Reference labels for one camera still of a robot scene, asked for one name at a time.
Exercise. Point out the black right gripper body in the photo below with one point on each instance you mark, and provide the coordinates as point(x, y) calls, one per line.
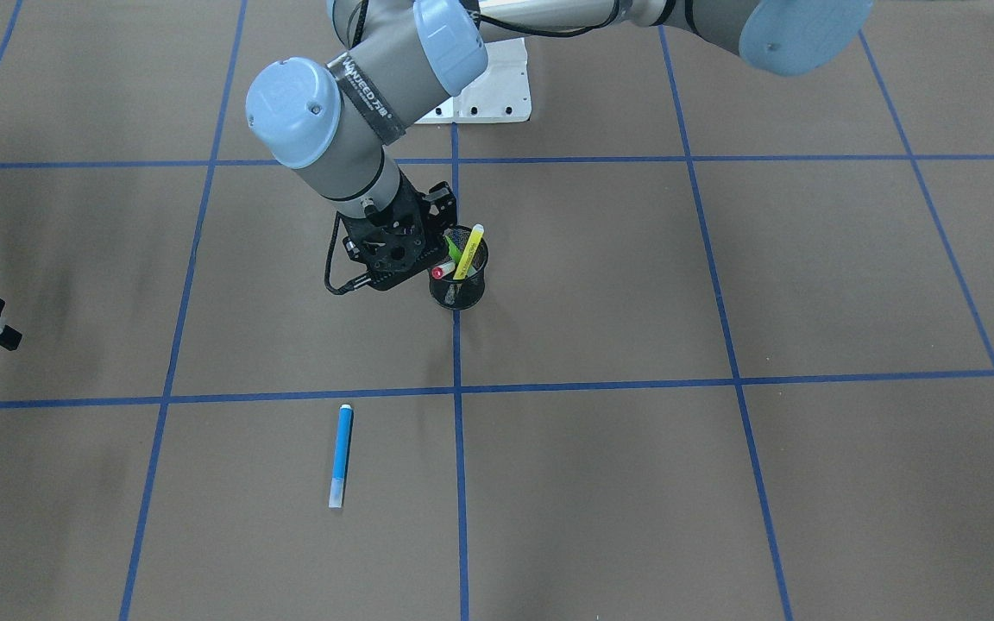
point(440, 202)

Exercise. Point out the red white marker pen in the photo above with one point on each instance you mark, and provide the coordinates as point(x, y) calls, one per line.
point(444, 270)

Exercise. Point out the green highlighter pen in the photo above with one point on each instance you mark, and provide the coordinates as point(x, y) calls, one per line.
point(454, 244)

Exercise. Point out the blue highlighter pen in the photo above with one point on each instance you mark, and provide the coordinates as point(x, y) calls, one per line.
point(339, 470)

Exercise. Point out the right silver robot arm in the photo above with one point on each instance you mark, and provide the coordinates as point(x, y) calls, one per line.
point(332, 123)

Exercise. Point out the yellow highlighter pen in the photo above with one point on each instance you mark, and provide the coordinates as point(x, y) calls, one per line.
point(465, 266)

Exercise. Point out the black mesh pen cup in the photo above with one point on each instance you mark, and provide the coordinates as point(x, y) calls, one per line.
point(458, 295)

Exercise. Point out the brown paper table cover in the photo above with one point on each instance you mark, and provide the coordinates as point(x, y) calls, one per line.
point(735, 360)

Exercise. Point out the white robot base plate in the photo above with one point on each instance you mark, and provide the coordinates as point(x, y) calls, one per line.
point(500, 95)

